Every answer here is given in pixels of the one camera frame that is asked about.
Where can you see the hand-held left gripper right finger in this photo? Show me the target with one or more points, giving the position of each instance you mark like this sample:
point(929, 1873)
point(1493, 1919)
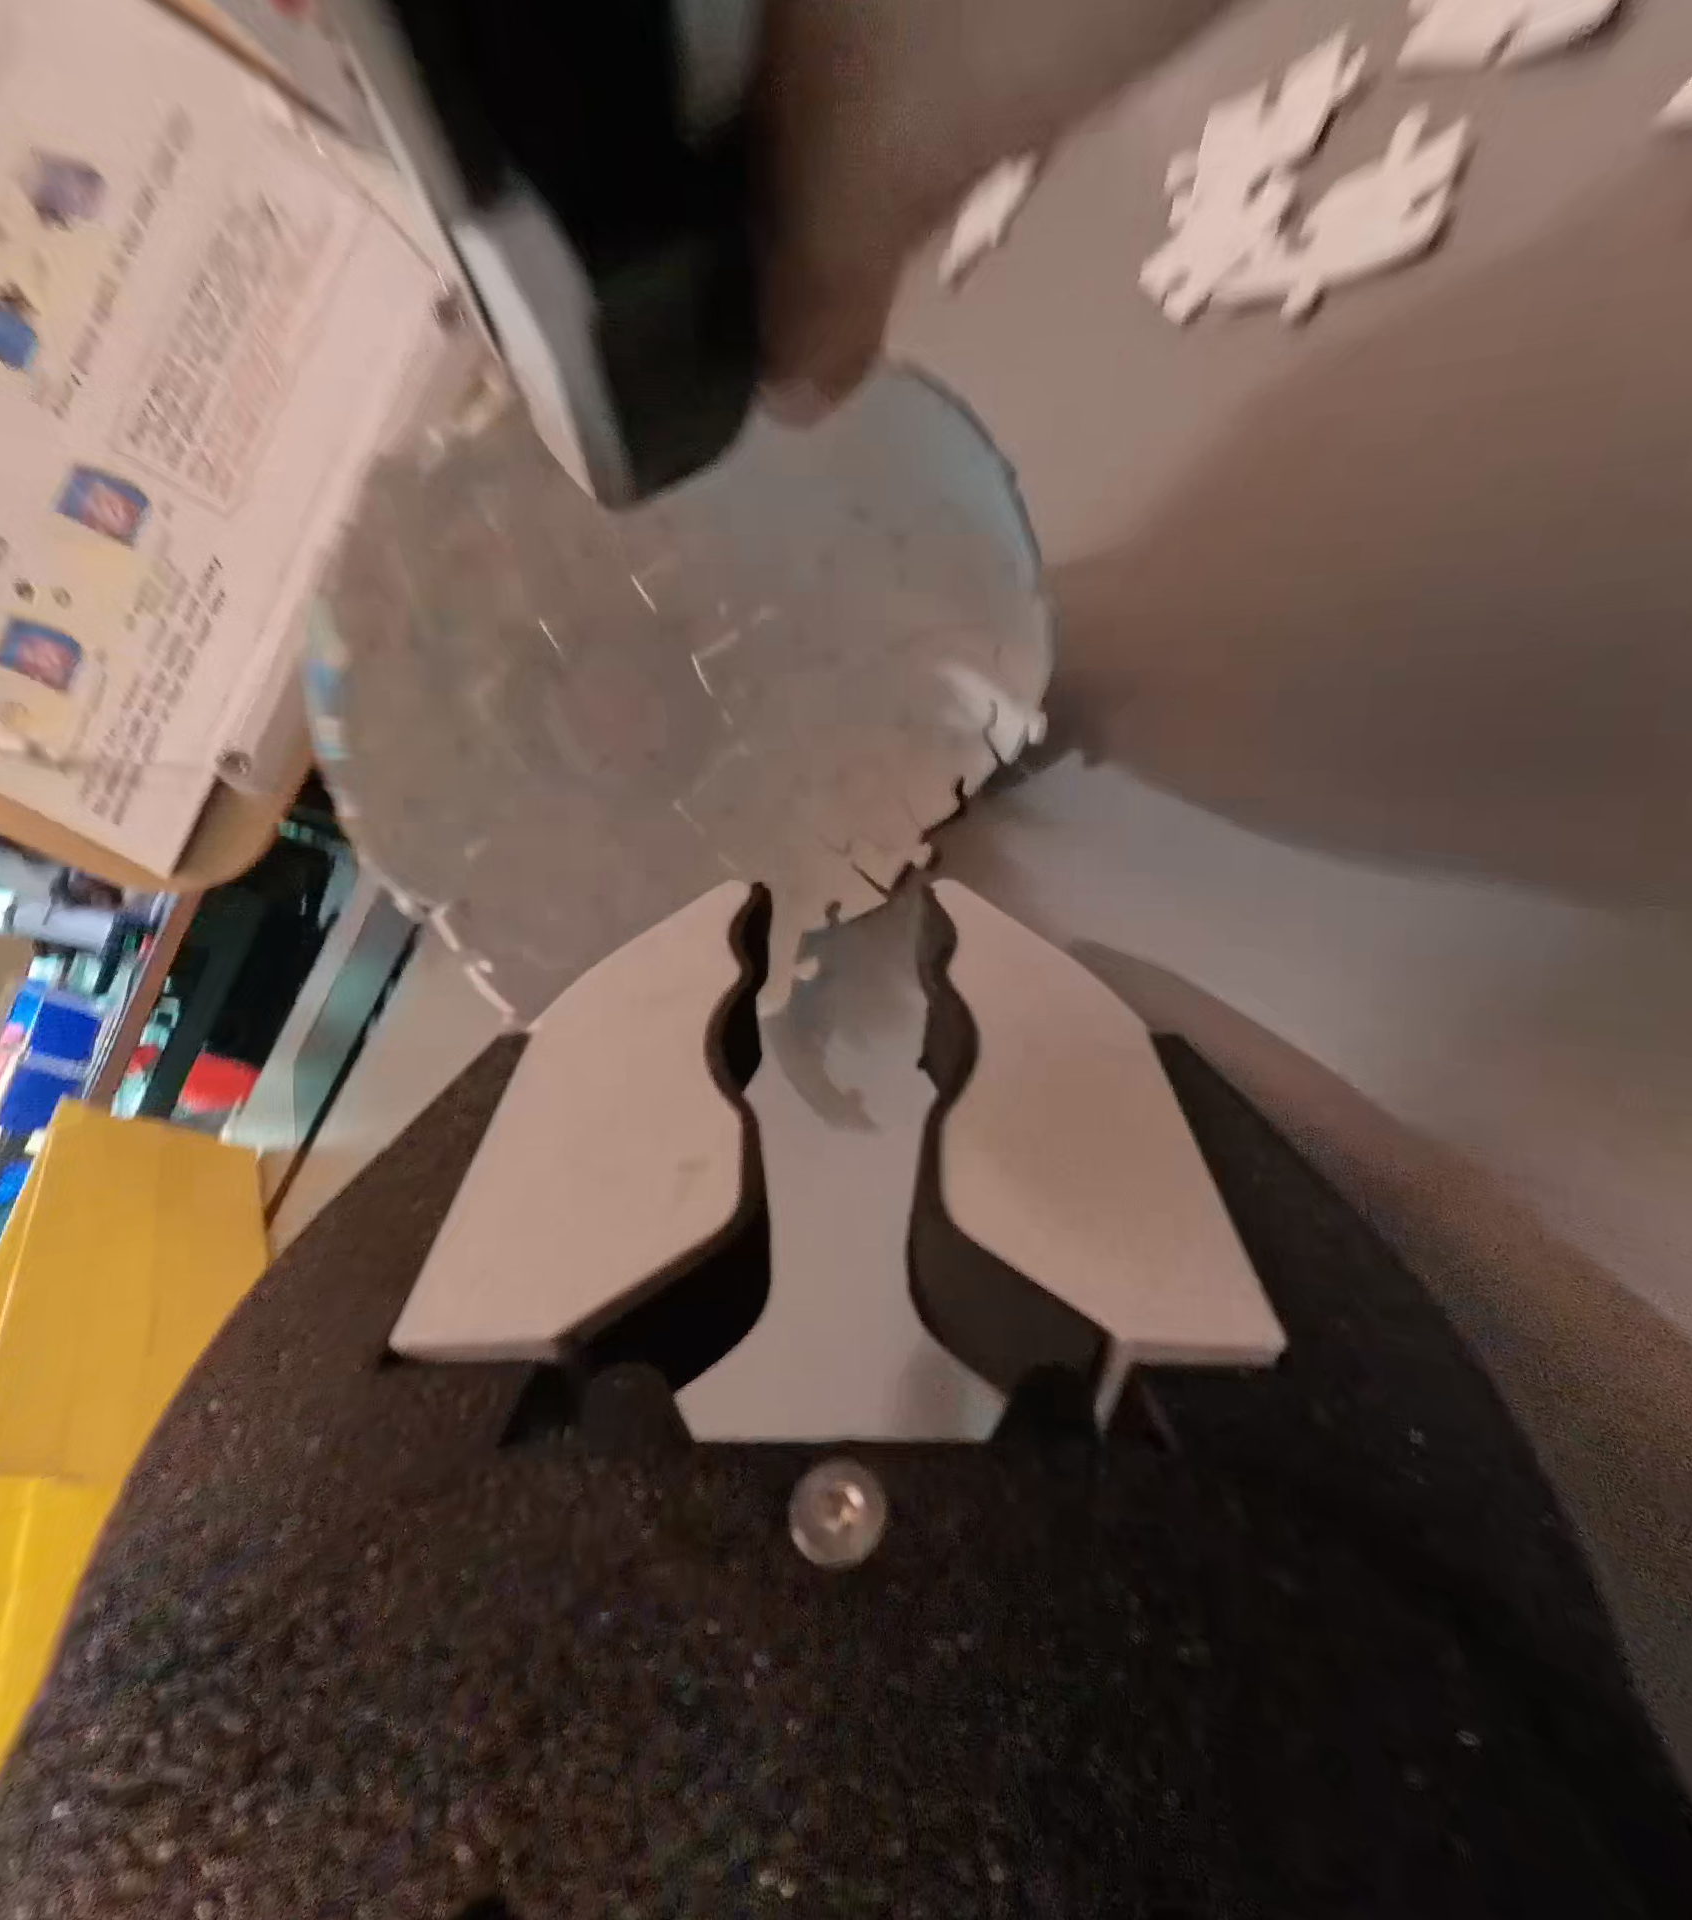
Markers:
point(1088, 1186)

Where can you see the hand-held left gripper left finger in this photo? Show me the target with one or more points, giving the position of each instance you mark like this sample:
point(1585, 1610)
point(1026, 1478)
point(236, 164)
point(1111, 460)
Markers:
point(591, 1172)

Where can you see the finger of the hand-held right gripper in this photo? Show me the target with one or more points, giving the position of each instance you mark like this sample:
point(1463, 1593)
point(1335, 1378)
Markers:
point(532, 330)

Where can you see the partly built puzzle ball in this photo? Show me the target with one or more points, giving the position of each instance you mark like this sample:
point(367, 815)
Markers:
point(668, 689)

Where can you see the person's right hand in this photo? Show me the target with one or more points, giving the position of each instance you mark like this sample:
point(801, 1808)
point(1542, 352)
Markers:
point(906, 136)

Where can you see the printed instruction sheet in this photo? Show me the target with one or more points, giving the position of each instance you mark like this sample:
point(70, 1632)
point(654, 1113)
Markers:
point(110, 450)

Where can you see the yellow plastic bin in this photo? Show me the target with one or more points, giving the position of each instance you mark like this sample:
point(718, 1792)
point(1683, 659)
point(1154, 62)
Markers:
point(68, 1350)

